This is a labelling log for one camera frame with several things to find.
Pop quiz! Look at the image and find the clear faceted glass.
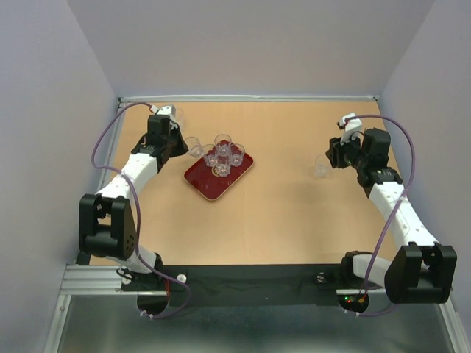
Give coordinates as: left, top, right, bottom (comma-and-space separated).
214, 134, 233, 157
230, 143, 245, 167

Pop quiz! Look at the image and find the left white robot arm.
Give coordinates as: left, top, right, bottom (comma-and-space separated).
79, 113, 188, 290

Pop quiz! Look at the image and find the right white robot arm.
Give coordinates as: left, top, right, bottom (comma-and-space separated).
326, 130, 457, 304

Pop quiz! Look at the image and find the red rectangular serving tray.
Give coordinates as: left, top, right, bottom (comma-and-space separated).
183, 150, 254, 202

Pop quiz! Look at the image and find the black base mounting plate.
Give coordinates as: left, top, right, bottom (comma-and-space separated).
116, 264, 363, 307

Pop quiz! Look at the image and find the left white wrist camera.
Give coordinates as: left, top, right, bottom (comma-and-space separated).
149, 104, 177, 120

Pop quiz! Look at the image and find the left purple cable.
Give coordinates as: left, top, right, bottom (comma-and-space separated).
91, 102, 192, 320

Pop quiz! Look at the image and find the aluminium table frame rail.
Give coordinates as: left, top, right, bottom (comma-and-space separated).
118, 94, 379, 104

